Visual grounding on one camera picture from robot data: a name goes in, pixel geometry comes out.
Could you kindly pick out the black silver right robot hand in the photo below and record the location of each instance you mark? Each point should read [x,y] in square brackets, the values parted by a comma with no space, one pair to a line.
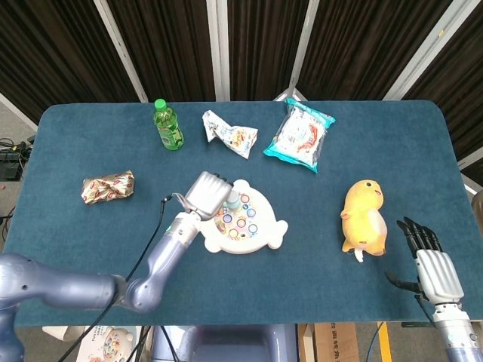
[437,277]

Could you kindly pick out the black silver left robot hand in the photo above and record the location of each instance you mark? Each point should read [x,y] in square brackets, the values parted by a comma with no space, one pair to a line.
[207,194]

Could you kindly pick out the light blue handheld toy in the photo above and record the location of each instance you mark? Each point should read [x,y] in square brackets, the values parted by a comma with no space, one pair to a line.
[234,200]

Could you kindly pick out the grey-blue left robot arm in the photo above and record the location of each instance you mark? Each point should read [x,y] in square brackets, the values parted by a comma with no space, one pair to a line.
[166,256]

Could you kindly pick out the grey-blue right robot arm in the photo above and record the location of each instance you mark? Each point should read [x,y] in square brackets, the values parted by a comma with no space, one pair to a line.
[454,335]

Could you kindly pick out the white fish-shaped toy board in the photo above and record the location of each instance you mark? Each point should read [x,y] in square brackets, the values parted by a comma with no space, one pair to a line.
[253,226]

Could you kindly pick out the white printed toy box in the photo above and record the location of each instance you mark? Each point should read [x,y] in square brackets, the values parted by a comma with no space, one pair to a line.
[109,345]

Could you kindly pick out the crumpled white snack bag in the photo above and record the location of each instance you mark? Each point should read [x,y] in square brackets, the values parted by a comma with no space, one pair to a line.
[234,137]

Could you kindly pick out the green drink bottle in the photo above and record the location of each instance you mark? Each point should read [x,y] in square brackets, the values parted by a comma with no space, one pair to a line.
[170,130]

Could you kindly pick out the yellow plush chick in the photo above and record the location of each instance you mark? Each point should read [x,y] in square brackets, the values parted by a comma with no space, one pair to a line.
[364,222]

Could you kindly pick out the crumpled gold red wrapper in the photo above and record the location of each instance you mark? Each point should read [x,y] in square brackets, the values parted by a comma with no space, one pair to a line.
[107,186]

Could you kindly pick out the teal clear snack package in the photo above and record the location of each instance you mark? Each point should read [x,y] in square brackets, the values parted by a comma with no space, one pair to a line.
[300,135]

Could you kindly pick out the blue felt table mat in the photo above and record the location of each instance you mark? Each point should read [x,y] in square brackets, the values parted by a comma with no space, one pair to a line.
[283,286]

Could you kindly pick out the brown cardboard box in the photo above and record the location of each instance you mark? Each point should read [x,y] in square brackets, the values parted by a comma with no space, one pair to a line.
[332,343]

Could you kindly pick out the grey-blue robot torso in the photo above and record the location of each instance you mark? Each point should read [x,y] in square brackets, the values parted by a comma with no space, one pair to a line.
[226,345]

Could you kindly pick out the dark brown pleated curtain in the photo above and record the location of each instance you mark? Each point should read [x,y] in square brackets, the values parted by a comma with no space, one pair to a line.
[370,45]
[170,45]
[49,49]
[264,45]
[460,68]

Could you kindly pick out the white partition frame post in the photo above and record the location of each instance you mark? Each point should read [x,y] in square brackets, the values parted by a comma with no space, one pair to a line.
[219,49]
[426,49]
[120,49]
[300,49]

